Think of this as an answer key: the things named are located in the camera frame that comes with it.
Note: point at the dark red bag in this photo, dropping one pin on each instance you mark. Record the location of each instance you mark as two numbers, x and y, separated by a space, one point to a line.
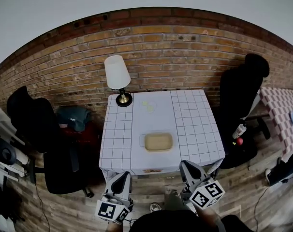
86 136

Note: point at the white shade brass table lamp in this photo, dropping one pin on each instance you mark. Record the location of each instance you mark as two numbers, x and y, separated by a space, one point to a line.
117 74

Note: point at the person's left forearm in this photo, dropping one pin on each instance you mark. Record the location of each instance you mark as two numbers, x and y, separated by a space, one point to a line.
115 227

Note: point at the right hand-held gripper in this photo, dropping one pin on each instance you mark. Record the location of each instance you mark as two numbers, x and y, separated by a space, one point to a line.
193 178

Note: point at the white plate with green slices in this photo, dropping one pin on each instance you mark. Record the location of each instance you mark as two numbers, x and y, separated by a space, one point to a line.
148 105

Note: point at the person's olive trouser leg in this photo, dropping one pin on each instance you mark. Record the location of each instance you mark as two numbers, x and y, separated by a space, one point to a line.
174 200

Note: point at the white bottle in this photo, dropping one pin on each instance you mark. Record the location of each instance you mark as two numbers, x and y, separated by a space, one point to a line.
238 131

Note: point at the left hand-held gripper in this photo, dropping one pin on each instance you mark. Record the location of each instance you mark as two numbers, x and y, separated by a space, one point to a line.
117 192

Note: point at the table with white grid tablecloth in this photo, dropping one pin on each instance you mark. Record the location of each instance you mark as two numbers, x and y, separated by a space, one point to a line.
192 120

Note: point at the teal folded cloth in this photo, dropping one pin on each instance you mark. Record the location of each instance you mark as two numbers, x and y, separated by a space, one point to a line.
74 118

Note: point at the red apple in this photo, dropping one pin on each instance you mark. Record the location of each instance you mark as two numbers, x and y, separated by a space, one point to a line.
239 141

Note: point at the person's white shoe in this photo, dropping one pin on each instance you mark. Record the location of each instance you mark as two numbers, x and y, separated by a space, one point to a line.
155 207

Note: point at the plain white table runner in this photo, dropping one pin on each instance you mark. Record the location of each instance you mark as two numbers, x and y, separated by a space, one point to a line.
153 120

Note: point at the pink checkered tablecloth table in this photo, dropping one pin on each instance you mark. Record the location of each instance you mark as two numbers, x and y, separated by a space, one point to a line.
282 110

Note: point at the white equipment rack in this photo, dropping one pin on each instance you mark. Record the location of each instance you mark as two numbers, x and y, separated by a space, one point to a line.
4 153

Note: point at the person's black top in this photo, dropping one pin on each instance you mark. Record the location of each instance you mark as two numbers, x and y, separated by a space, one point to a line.
180 221

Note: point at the person's right forearm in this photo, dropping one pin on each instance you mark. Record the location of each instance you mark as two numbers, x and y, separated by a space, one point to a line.
208 216

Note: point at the black round device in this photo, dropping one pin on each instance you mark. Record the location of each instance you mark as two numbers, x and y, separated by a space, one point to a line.
4 153

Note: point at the black office chair with jacket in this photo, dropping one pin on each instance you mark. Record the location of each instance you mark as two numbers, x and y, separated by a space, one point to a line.
240 105

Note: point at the beige tray with white rim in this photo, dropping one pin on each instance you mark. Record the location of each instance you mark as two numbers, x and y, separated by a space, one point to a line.
158 142

